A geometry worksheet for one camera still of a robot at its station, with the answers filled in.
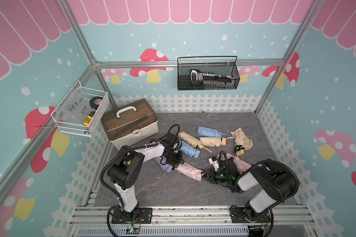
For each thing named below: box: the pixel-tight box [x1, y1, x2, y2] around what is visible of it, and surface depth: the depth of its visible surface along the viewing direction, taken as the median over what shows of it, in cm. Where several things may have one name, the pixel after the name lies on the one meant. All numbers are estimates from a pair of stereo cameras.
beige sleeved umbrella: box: [199, 136, 234, 147], surface depth 101 cm
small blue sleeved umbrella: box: [197, 126, 232, 138], surface depth 105 cm
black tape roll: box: [89, 96, 104, 110], surface depth 81 cm
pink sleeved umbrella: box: [176, 162, 204, 182], surface depth 87 cm
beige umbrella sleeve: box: [230, 127, 253, 151], surface depth 102 cm
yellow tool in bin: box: [83, 111, 96, 126], surface depth 64 cm
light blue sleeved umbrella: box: [179, 140, 201, 159], surface depth 96 cm
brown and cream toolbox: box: [100, 98, 159, 150], surface depth 94 cm
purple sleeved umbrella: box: [153, 156, 174, 174], surface depth 89 cm
